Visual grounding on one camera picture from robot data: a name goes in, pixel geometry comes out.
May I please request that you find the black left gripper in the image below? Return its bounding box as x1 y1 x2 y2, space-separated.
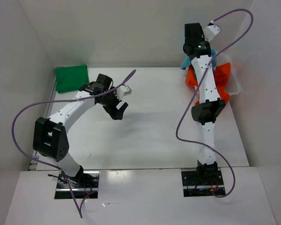
98 88 127 120

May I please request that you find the light blue t shirt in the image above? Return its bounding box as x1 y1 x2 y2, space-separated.
180 49 217 70

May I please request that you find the green t shirt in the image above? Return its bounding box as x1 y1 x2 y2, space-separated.
54 65 89 94

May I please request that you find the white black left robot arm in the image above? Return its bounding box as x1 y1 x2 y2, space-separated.
33 74 132 188

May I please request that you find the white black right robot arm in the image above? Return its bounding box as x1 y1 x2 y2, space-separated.
183 23 226 184

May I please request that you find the orange t shirt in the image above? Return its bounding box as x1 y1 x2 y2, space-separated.
185 62 231 104

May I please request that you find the white plastic basket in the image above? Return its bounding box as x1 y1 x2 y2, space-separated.
216 52 242 96

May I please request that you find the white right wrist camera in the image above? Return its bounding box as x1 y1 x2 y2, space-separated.
203 21 220 42

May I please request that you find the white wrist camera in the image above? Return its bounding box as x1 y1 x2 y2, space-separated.
203 21 220 42
116 85 132 100

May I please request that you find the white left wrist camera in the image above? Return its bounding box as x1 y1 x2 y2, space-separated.
116 85 132 100

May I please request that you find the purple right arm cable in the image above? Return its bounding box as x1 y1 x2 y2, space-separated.
175 8 253 199

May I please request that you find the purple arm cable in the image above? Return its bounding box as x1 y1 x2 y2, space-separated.
11 69 137 218
175 8 253 199

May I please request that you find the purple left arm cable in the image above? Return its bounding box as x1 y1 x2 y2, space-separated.
11 69 137 218

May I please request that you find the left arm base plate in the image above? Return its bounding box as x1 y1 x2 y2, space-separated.
48 171 100 200

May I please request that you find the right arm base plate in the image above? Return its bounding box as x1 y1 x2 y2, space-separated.
181 170 226 197

